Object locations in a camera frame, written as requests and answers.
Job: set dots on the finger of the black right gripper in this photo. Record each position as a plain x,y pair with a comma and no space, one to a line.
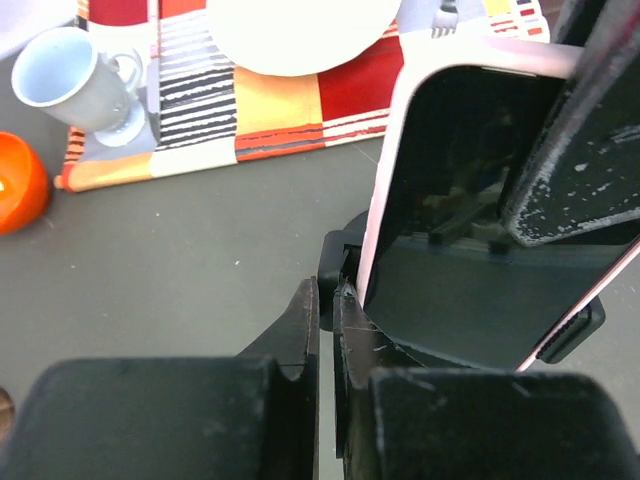
583,172

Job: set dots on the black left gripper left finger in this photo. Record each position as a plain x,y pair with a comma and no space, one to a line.
249,416

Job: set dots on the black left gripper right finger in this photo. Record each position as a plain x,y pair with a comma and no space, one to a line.
397,418

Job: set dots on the phone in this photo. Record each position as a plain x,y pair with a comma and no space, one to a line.
438,270

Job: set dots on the black clamp phone stand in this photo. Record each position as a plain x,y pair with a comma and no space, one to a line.
340,257

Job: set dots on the grey stand wooden base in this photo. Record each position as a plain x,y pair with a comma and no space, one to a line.
7,413

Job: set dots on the checked orange red placemat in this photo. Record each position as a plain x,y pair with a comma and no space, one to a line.
214,113

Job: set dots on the white deep plate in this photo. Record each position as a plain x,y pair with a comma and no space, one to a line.
296,38

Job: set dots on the orange plastic bowl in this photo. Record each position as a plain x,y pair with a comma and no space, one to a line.
25,188

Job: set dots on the light blue footed cup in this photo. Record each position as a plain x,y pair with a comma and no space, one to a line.
63,73

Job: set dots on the fork with pink handle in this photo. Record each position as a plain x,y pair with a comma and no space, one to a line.
445,20

